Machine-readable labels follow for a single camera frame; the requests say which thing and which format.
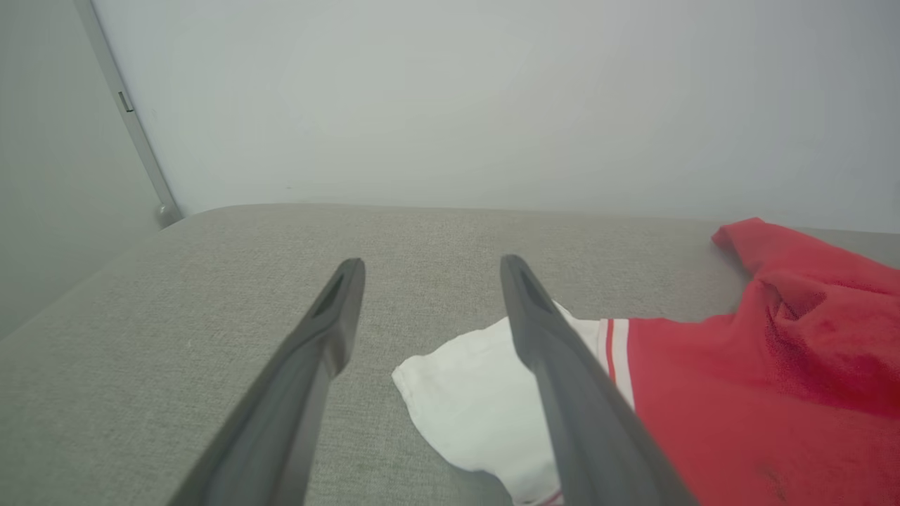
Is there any red basketball jersey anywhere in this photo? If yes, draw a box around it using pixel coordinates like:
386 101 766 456
392 218 900 506

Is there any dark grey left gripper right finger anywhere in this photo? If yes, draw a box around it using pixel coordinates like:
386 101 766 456
499 254 697 506

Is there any grey metal wall strip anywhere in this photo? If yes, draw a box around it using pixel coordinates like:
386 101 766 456
74 0 185 229

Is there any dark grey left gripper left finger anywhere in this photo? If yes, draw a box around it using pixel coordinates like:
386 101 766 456
169 257 366 506

